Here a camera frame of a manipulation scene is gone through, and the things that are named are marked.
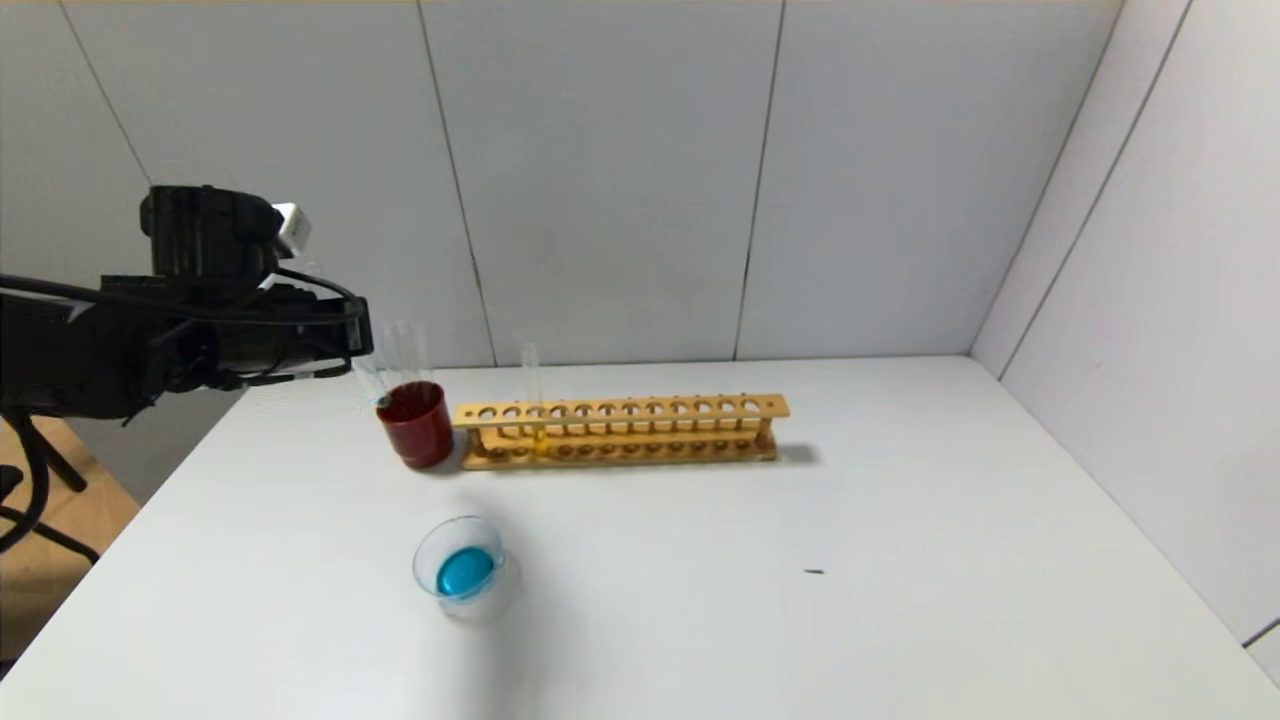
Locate wooden test tube rack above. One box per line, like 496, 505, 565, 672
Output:
452, 393, 790, 471

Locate dark red plastic cup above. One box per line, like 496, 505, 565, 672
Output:
377, 381, 456, 470

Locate test tube with yellow pigment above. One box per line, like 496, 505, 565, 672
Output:
521, 344, 551, 458

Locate black metal chair legs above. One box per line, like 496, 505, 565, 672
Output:
0, 415, 101, 566

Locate clear glass dish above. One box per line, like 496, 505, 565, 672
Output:
413, 515, 523, 622

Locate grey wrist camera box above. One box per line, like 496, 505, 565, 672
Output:
271, 202, 312, 257

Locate test tube with blue pigment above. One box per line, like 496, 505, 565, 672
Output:
350, 355, 393, 411

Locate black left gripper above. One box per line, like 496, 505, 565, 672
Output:
260, 295, 375, 373

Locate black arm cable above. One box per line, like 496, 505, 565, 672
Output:
0, 410, 53, 553

